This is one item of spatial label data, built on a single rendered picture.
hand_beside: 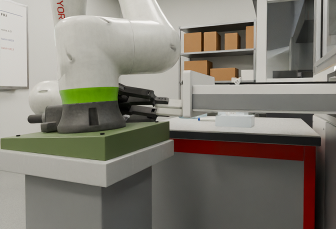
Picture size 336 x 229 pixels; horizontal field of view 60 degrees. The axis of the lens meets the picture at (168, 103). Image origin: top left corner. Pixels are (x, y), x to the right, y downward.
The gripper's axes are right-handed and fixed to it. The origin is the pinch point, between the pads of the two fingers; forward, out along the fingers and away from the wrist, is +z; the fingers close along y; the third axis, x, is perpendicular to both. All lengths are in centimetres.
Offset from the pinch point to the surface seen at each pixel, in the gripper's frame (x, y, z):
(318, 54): 43, -10, 46
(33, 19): 274, -115, -248
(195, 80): 1.6, 8.2, 6.6
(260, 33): 87, -26, 30
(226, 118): 19.2, -22.1, 14.9
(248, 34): 352, -176, 43
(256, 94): -4.0, 9.5, 20.6
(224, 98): -4.1, 7.8, 13.8
